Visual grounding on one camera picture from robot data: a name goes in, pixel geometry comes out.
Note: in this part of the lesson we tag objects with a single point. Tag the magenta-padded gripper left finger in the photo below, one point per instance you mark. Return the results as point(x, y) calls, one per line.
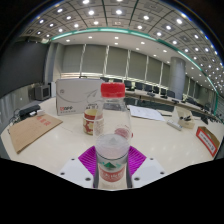
point(75, 171)

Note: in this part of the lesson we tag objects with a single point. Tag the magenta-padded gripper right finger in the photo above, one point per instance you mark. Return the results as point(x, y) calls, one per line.
point(146, 171)

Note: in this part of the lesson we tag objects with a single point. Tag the clear red-capped water bottle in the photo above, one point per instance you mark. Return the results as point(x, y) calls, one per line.
point(112, 146)

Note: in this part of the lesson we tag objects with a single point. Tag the red and cream paper cup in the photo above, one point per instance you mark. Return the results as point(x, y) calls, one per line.
point(89, 124)

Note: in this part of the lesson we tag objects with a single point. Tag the white power strip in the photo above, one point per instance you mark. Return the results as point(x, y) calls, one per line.
point(174, 125)

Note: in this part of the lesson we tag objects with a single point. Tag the white paper sheets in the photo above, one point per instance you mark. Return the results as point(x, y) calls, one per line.
point(145, 113)

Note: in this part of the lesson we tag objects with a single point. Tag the brown paper envelope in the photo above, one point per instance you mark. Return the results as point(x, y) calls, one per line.
point(31, 130)

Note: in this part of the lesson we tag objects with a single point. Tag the red-rimmed cardboard box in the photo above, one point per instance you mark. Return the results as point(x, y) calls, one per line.
point(207, 140)

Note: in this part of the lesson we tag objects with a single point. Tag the long wooden conference desk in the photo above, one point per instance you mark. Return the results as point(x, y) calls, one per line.
point(173, 104)

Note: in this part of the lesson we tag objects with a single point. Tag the white cardboard box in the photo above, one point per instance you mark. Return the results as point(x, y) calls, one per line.
point(76, 96)

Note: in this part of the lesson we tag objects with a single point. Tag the black flat device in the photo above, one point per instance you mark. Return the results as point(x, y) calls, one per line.
point(29, 110)

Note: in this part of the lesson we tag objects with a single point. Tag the row of black office chairs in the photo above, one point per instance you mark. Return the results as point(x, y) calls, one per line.
point(156, 89)

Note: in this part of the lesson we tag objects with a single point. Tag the grey box cabinet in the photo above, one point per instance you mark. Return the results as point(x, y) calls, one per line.
point(42, 92)

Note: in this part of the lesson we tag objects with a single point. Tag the group of ceiling lights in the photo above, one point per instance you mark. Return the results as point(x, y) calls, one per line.
point(118, 12)

